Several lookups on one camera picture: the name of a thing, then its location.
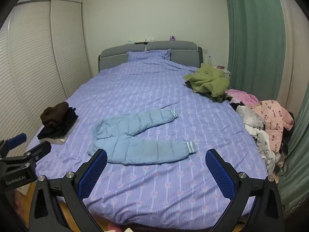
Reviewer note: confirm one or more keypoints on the brown folded garment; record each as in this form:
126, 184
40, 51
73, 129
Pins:
54, 113

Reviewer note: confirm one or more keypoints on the dark folded clothes stack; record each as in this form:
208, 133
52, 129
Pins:
60, 125

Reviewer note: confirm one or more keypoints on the white printed garment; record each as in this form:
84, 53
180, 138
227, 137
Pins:
259, 137

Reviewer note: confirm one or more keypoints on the white nightstand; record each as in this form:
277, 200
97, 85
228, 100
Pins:
227, 73

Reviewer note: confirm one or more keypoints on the green fleece jacket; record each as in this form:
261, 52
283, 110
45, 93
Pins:
208, 81

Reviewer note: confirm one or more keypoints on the pink fleece garment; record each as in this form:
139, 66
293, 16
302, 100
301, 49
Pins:
242, 98

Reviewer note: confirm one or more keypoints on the clear plastic bottle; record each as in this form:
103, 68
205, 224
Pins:
209, 60

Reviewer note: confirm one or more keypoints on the bed with purple cover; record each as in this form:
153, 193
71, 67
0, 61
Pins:
154, 135

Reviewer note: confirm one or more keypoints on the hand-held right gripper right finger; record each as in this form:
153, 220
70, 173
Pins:
221, 174

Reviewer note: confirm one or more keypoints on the white louvered wardrobe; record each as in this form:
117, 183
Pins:
38, 62

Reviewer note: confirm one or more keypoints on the pink printed padded jacket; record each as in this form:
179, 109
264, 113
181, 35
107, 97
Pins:
271, 120

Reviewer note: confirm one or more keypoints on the white folded garment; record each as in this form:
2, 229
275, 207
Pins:
66, 135

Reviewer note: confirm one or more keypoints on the small purple toy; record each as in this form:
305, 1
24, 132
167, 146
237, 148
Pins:
172, 38

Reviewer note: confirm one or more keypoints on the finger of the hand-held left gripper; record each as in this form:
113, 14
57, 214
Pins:
38, 149
15, 140

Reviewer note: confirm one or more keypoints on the light blue padded pants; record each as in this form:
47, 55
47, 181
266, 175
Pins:
135, 137

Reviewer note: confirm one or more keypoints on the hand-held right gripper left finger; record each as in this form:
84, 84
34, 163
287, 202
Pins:
94, 174

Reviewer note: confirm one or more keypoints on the grey upholstered headboard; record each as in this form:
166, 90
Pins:
149, 53

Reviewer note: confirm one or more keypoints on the purple patterned pillow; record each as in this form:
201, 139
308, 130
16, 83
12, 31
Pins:
148, 54

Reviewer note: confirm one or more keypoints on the green curtain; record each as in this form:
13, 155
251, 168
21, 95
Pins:
256, 36

